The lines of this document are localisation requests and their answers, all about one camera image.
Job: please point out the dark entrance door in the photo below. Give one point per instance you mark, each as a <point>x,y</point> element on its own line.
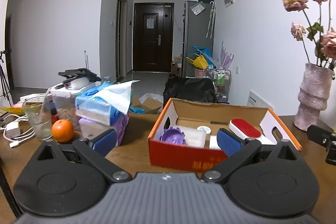
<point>153,37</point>

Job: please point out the white charger with cable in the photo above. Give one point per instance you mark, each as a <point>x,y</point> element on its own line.
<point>11,131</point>

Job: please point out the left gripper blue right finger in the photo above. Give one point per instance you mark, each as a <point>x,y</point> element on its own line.
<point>240,153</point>

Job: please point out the clear glass cup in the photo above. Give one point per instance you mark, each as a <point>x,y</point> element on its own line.
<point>38,112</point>

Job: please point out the black bag on chair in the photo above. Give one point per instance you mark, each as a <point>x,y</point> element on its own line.
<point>191,89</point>

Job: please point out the dried pink roses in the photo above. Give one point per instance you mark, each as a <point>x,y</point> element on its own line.
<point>317,32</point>

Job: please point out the white round cap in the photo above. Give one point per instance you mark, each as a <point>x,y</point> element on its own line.
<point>206,129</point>

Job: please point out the clear food container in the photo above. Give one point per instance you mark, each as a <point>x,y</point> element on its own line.
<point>64,100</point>

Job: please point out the orange fruit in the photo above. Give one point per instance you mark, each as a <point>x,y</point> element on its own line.
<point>62,131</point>

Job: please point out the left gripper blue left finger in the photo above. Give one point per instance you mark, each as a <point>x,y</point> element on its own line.
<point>93,152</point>

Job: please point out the grey refrigerator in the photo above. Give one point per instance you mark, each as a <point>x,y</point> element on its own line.
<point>195,32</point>

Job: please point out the white board against wall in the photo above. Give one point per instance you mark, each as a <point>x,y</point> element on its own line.
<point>255,100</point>

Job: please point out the red cardboard box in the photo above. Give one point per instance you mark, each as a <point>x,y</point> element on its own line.
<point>214,115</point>

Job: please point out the purple tissue pack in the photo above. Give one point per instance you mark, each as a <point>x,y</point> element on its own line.
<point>91,129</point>

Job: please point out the purple round lid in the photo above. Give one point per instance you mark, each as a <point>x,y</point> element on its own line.
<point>173,135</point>

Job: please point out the pink textured vase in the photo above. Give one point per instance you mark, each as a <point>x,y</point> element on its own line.
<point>314,92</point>

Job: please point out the small cardboard box on floor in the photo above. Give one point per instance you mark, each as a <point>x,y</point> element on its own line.
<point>149,106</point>

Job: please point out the blue tissue pack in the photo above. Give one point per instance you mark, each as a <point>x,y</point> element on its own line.
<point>105,103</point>

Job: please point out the red white lint brush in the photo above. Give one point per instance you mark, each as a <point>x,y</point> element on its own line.
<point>244,130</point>

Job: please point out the metal trolley rack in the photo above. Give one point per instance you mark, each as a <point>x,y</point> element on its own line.
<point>221,80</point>

